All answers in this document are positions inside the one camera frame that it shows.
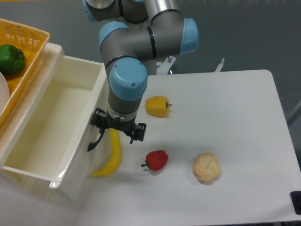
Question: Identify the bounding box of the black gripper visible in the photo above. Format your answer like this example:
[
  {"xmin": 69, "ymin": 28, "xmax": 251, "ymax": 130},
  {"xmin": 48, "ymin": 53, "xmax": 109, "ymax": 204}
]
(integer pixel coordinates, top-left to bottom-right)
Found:
[{"xmin": 90, "ymin": 108, "xmax": 147, "ymax": 144}]

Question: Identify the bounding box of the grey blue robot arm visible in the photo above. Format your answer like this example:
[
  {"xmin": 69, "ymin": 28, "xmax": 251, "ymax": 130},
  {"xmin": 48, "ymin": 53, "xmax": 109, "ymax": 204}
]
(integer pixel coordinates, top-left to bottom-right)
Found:
[{"xmin": 82, "ymin": 0, "xmax": 199, "ymax": 141}]

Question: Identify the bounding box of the yellow bell pepper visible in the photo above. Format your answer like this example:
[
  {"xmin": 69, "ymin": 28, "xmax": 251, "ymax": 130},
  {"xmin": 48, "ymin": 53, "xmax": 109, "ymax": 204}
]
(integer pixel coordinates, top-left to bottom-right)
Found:
[{"xmin": 144, "ymin": 96, "xmax": 172, "ymax": 117}]

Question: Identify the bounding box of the white plate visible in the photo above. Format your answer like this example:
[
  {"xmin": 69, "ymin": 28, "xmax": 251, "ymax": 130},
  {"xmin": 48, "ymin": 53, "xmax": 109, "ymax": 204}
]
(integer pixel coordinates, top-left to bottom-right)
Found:
[{"xmin": 0, "ymin": 73, "xmax": 10, "ymax": 113}]

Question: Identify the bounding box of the beige bread roll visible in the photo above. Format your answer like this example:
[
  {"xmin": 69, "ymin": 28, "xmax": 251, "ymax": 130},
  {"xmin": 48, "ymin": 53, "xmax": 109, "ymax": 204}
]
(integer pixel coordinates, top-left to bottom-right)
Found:
[{"xmin": 192, "ymin": 153, "xmax": 221, "ymax": 184}]

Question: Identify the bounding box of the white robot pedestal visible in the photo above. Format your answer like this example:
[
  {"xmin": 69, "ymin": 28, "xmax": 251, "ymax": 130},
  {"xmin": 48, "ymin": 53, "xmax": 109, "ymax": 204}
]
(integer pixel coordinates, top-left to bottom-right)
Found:
[{"xmin": 154, "ymin": 56, "xmax": 225, "ymax": 75}]

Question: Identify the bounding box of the yellow wicker basket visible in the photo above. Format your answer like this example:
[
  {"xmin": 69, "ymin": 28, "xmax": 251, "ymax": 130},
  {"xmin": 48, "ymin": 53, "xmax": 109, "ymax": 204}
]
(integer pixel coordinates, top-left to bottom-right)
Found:
[{"xmin": 0, "ymin": 19, "xmax": 50, "ymax": 125}]

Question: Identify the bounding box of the green bell pepper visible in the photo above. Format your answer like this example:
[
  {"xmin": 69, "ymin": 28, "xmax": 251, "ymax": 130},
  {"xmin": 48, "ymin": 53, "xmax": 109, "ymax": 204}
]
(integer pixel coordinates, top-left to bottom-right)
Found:
[{"xmin": 0, "ymin": 44, "xmax": 25, "ymax": 76}]

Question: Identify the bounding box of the red bell pepper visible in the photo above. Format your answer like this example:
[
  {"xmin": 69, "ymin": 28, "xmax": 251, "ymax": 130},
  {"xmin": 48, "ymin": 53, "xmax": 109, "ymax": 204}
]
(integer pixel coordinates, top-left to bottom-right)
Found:
[{"xmin": 141, "ymin": 150, "xmax": 168, "ymax": 171}]

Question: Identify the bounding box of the white drawer cabinet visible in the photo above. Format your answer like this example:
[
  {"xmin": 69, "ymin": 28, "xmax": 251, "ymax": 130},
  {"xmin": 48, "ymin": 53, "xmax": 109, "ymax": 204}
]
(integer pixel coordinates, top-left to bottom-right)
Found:
[{"xmin": 0, "ymin": 43, "xmax": 64, "ymax": 186}]

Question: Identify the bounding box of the black corner object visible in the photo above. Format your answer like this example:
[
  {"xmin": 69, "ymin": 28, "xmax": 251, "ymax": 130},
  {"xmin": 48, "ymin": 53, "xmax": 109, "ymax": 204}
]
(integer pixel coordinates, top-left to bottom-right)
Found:
[{"xmin": 290, "ymin": 191, "xmax": 301, "ymax": 215}]

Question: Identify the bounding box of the white drawer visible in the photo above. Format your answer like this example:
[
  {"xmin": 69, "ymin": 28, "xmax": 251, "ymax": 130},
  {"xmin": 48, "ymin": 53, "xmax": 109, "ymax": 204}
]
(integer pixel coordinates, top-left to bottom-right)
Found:
[{"xmin": 0, "ymin": 56, "xmax": 108, "ymax": 201}]

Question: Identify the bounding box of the yellow banana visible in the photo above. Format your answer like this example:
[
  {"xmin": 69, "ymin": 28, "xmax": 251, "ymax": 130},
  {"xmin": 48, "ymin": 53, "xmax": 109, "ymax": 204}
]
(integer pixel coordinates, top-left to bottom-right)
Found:
[{"xmin": 91, "ymin": 129, "xmax": 122, "ymax": 177}]

